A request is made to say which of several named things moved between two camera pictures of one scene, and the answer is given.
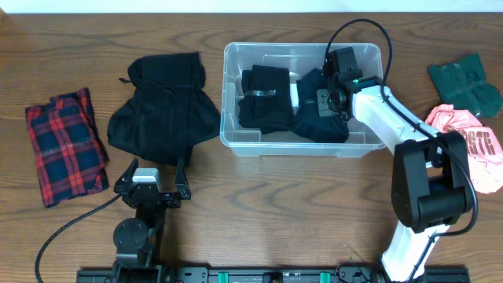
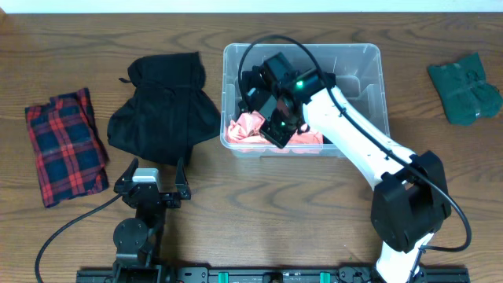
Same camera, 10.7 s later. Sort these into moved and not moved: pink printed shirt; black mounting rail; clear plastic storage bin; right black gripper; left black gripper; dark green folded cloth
Moved: pink printed shirt; right black gripper
Not moved: dark green folded cloth; left black gripper; black mounting rail; clear plastic storage bin
